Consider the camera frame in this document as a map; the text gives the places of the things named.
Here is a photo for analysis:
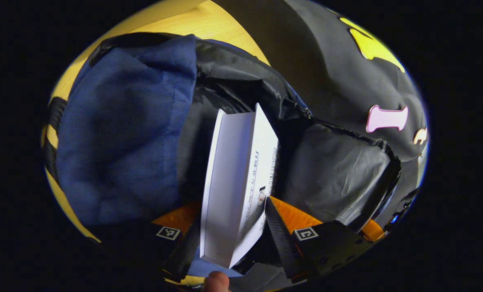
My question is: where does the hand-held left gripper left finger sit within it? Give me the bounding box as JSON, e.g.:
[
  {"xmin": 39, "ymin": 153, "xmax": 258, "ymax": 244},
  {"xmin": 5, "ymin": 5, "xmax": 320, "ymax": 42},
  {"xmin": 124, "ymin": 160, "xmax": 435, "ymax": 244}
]
[{"xmin": 91, "ymin": 201, "xmax": 203, "ymax": 284}]

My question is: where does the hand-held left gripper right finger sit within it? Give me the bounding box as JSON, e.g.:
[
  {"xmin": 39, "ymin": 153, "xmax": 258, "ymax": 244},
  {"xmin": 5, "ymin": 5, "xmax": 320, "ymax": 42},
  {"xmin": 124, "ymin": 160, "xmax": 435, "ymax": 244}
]
[{"xmin": 265, "ymin": 197, "xmax": 374, "ymax": 283}]

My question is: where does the white book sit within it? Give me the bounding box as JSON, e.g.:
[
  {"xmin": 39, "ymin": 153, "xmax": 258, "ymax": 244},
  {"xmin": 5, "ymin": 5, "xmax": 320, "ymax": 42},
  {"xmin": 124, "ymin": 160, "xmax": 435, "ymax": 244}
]
[{"xmin": 200, "ymin": 103, "xmax": 279, "ymax": 269}]

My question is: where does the blue schoolbag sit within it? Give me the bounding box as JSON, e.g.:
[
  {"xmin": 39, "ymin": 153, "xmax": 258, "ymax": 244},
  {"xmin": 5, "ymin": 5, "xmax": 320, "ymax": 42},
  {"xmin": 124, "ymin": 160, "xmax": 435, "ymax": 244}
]
[{"xmin": 42, "ymin": 32, "xmax": 403, "ymax": 290}]

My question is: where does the black backdrop cloth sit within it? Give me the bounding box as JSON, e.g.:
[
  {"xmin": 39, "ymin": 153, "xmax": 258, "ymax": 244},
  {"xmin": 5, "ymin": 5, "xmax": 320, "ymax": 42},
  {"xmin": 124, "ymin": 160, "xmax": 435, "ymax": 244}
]
[{"xmin": 213, "ymin": 0, "xmax": 429, "ymax": 228}]

